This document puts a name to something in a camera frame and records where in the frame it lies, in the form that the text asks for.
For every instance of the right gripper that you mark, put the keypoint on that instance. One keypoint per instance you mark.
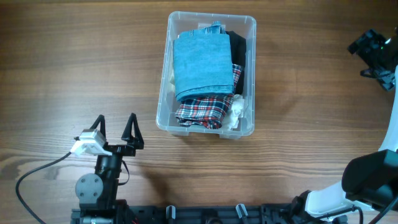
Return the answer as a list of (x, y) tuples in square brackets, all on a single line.
[(374, 40)]

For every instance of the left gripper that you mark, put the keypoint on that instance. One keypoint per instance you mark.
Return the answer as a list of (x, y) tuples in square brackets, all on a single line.
[(136, 142)]

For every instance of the cream cloth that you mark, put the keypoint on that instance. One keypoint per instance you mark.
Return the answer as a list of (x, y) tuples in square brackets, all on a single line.
[(171, 83)]

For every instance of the plaid flannel cloth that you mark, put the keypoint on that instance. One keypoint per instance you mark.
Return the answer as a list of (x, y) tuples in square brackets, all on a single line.
[(208, 111)]

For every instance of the clear plastic storage bin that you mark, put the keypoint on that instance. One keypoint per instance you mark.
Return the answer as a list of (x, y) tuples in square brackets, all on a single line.
[(180, 21)]

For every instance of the blue denim jeans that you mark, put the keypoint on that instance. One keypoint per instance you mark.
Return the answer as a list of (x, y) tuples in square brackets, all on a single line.
[(202, 63)]

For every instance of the white printed t-shirt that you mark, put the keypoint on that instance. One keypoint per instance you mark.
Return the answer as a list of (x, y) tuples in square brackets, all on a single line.
[(235, 111)]

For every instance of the black garment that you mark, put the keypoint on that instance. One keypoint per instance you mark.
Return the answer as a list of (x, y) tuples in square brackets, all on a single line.
[(238, 56)]

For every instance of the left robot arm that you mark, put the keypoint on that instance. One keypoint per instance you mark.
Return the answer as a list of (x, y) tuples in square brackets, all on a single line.
[(97, 191)]

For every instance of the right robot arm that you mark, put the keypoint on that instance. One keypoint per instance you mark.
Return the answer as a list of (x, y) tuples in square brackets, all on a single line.
[(368, 183)]

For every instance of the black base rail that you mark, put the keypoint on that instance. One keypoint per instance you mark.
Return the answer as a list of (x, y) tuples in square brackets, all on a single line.
[(264, 214)]

